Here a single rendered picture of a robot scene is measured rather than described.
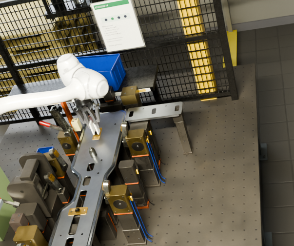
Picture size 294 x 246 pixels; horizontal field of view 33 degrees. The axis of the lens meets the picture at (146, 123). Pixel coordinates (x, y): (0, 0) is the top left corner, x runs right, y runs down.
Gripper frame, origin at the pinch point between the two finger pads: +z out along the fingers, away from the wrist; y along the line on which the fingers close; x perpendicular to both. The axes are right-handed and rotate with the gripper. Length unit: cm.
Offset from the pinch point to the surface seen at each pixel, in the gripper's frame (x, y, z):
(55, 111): -1.3, -15.0, -13.7
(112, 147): -8.4, 8.9, 6.5
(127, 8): 54, 18, -32
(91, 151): -13.8, 0.6, 2.6
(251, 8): 252, 75, 86
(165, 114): 11.5, 32.8, 6.6
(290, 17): 249, 109, 100
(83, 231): -57, 5, 6
